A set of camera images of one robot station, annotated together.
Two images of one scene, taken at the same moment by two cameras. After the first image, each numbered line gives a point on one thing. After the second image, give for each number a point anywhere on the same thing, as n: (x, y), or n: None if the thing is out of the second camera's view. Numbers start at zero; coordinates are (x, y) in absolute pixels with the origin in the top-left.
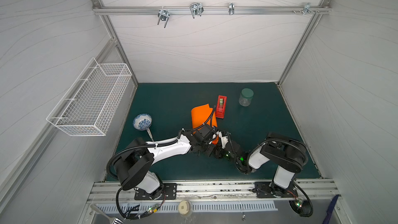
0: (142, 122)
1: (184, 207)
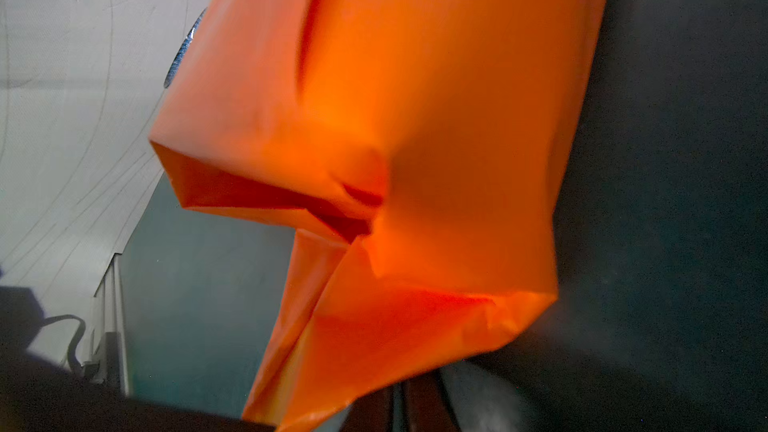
0: (181, 51)
1: None
